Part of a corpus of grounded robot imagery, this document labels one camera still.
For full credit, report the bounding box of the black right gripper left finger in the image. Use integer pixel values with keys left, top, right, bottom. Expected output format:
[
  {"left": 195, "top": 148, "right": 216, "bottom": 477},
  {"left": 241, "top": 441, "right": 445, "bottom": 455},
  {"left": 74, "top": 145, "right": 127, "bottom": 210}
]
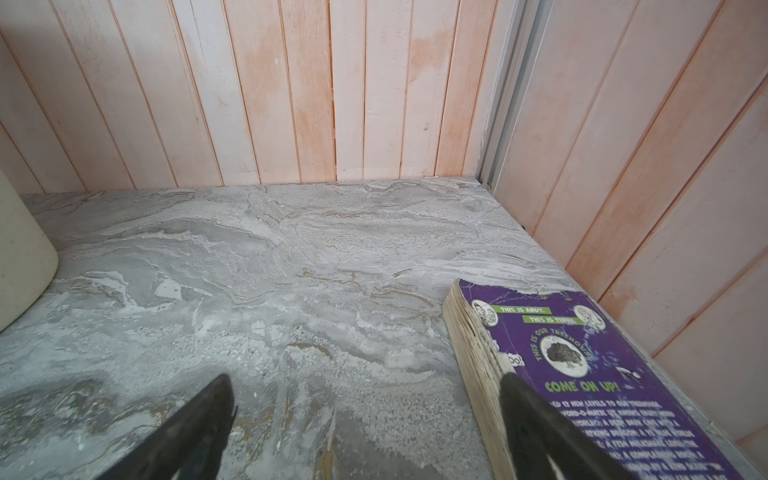
[{"left": 100, "top": 373, "right": 237, "bottom": 479}]

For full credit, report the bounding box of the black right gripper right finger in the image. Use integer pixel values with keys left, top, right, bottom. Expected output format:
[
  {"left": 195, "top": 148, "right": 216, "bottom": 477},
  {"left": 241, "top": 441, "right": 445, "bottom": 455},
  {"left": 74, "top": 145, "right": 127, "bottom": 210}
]
[{"left": 499, "top": 373, "right": 636, "bottom": 479}]

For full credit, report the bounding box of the cream waste bin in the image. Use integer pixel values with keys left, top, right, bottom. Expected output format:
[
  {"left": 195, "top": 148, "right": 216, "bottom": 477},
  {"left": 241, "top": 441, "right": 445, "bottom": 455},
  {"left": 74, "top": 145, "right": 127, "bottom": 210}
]
[{"left": 0, "top": 174, "right": 59, "bottom": 331}]

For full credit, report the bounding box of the purple paperback book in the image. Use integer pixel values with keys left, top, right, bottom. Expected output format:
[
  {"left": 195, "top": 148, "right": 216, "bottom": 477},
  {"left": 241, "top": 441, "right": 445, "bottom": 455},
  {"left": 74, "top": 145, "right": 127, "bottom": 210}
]
[{"left": 443, "top": 280, "right": 739, "bottom": 479}]

